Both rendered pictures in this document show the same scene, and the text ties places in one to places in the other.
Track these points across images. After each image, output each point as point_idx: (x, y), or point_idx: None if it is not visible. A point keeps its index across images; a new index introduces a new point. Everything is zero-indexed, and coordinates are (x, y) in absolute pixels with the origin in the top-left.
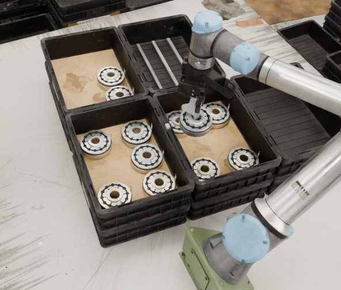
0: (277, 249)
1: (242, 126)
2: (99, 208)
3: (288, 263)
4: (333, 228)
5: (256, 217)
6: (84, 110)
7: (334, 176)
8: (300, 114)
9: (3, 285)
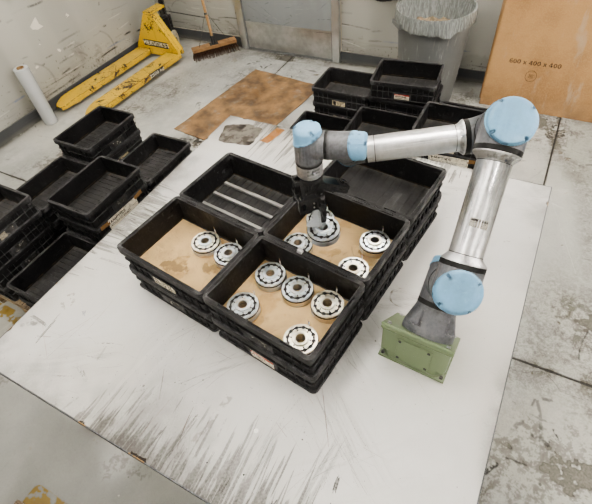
0: None
1: (350, 217)
2: (305, 355)
3: None
4: None
5: (458, 269)
6: (215, 283)
7: (499, 195)
8: (382, 181)
9: (254, 492)
